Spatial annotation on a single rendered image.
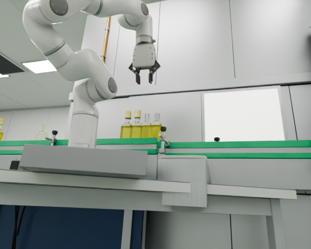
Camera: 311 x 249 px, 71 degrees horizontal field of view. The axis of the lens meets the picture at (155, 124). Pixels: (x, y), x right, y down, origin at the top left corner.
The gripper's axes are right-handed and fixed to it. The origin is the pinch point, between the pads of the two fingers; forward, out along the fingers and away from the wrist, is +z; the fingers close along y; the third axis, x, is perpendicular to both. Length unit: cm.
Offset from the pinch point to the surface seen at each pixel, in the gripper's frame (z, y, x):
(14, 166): 39, 66, 2
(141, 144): 28.8, 4.2, -9.0
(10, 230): 71, 69, 0
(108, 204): 47, 5, 26
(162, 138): 26.0, -6.8, -5.9
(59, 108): -47, 328, -379
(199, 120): 16.0, -22.0, -37.8
